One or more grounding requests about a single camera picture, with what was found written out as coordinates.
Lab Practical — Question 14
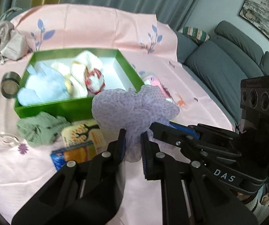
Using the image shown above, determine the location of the crumpled beige cloth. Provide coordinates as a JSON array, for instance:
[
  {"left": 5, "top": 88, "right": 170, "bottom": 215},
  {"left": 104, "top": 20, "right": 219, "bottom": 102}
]
[{"left": 0, "top": 21, "right": 29, "bottom": 66}]

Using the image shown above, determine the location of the pink cartoon paper cup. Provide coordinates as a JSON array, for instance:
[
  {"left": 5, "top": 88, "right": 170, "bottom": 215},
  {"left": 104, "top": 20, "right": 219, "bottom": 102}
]
[{"left": 142, "top": 75, "right": 174, "bottom": 103}]

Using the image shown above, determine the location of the green knitted cloth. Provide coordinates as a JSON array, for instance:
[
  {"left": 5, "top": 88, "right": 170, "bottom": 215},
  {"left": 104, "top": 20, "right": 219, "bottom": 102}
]
[{"left": 16, "top": 112, "right": 72, "bottom": 148}]

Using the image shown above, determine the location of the purple mesh bath sponge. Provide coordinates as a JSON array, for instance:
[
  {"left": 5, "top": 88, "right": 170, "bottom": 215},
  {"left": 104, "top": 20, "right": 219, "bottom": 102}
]
[{"left": 92, "top": 85, "right": 180, "bottom": 163}]

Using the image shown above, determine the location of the green cardboard box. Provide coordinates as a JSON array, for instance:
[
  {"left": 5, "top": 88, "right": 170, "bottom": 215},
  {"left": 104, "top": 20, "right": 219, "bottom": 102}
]
[{"left": 14, "top": 48, "right": 144, "bottom": 122}]

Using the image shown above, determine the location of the cream tree tissue pack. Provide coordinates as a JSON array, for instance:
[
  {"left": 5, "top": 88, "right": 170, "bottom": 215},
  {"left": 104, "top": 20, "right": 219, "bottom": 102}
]
[{"left": 61, "top": 119, "right": 106, "bottom": 152}]

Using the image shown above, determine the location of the striped cushion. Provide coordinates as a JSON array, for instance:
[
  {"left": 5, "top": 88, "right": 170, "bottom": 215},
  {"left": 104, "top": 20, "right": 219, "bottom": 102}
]
[{"left": 178, "top": 26, "right": 210, "bottom": 45}]

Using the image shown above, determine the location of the blue orange tissue pack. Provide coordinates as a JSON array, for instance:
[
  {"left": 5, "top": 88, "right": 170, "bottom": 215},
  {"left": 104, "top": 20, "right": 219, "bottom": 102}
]
[{"left": 50, "top": 141, "right": 97, "bottom": 171}]

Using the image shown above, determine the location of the clear glass jar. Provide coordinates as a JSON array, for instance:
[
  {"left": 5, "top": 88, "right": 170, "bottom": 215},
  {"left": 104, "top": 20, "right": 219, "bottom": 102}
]
[{"left": 0, "top": 72, "right": 21, "bottom": 148}]

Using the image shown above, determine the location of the cream fluffy towel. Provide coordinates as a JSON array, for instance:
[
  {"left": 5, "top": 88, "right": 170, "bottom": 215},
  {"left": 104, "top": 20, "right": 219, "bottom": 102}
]
[{"left": 51, "top": 50, "right": 105, "bottom": 98}]

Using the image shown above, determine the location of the blue plush toy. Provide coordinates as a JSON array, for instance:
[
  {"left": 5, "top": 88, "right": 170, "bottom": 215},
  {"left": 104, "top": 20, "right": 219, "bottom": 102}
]
[{"left": 17, "top": 62, "right": 74, "bottom": 106}]

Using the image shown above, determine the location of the grey sofa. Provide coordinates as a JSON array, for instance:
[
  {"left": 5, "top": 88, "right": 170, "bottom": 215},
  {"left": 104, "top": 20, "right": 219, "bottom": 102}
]
[{"left": 176, "top": 20, "right": 269, "bottom": 128}]

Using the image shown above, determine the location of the pink deer print sheet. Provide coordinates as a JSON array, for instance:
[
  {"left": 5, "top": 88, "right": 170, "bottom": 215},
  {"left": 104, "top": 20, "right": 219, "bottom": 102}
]
[{"left": 0, "top": 3, "right": 236, "bottom": 225}]

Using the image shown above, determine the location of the red white sock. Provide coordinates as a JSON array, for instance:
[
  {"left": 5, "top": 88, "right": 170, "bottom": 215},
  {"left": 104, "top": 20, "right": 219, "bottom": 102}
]
[{"left": 84, "top": 68, "right": 105, "bottom": 95}]

